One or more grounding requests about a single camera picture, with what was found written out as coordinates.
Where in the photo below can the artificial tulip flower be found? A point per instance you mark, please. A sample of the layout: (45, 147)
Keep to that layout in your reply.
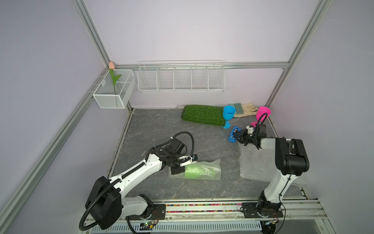
(115, 77)

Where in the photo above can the green plastic wine glass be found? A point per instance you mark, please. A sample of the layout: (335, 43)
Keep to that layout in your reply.
(203, 171)

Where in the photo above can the aluminium front rail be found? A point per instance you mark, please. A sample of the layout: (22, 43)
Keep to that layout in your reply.
(222, 209)

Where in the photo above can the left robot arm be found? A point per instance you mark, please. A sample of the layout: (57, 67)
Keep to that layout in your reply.
(108, 201)

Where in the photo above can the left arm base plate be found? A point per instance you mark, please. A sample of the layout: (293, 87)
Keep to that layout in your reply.
(155, 212)

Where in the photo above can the beige work glove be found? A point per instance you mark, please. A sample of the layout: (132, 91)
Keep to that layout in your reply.
(244, 110)

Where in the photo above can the blue tape dispenser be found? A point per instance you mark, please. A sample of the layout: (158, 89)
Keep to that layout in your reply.
(231, 137)

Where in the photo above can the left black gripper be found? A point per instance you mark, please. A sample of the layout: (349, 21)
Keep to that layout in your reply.
(179, 169)

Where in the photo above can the pink plastic wine glass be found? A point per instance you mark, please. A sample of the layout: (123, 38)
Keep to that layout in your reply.
(263, 112)

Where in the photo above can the bubble wrap sheet stack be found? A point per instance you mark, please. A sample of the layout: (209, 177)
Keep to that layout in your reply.
(257, 164)

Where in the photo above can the white vent grille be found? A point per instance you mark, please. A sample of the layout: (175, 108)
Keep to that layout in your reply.
(198, 227)

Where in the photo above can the green artificial grass mat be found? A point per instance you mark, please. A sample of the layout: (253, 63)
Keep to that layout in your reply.
(204, 114)

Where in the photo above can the blue plastic wine glass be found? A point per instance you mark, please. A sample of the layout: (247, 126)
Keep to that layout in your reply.
(228, 114)

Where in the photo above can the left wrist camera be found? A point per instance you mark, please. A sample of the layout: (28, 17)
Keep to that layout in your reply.
(187, 160)

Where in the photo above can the white wire wall basket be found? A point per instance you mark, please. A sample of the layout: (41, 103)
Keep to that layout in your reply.
(182, 76)

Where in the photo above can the white mesh corner basket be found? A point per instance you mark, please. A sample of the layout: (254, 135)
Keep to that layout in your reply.
(104, 93)

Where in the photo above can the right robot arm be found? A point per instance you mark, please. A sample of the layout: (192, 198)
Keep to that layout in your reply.
(290, 159)

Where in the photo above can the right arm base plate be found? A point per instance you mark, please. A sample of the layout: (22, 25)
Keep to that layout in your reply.
(251, 210)

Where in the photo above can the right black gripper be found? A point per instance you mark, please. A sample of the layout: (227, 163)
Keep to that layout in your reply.
(240, 135)

